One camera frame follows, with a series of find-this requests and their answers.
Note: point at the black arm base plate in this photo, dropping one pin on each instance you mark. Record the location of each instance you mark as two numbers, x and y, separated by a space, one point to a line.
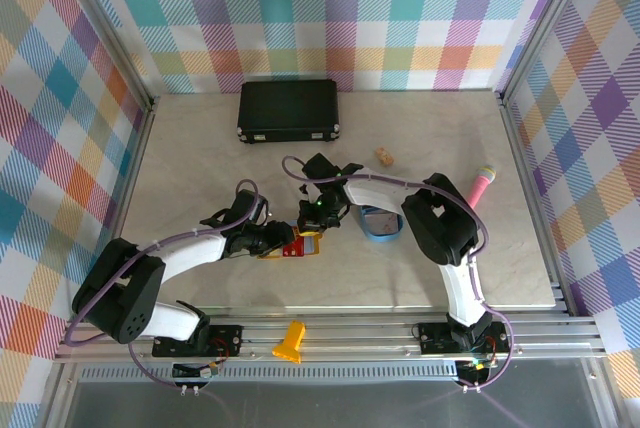
225 340
430 340

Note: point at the yellow leather card holder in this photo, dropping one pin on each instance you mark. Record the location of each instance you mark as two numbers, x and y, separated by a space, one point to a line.
312 247

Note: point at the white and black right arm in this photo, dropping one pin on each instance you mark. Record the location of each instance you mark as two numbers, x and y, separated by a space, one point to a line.
375 195

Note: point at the red VIP card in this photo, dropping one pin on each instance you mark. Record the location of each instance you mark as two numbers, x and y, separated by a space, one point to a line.
292 249

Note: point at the aluminium table side rail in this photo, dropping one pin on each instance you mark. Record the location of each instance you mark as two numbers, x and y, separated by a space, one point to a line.
532 198
132 173

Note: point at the white VIP card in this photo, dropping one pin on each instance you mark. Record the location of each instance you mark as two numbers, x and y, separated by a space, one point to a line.
382 223

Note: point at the perforated metal strip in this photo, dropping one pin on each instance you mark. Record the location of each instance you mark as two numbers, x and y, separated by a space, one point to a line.
325 374

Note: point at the grey metal sheet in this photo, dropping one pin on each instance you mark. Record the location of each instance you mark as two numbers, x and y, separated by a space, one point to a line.
325 405

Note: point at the pink toy microphone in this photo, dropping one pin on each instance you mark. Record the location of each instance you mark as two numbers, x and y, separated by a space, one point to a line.
480 190

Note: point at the aluminium frame post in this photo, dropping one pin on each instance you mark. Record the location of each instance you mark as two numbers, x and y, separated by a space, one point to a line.
545 23
112 33

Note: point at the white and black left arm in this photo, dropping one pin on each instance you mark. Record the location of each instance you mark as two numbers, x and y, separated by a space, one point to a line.
195 253

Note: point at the black hard case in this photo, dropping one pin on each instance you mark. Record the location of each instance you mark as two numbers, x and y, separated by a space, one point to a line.
287 108

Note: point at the small circuit board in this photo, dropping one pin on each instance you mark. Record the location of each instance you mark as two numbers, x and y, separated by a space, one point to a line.
475 368
200 372

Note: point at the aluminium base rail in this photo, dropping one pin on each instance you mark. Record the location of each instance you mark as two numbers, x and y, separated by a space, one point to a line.
350 338

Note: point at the blue oval card tray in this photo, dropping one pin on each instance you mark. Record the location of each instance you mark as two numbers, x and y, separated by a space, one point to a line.
380 239

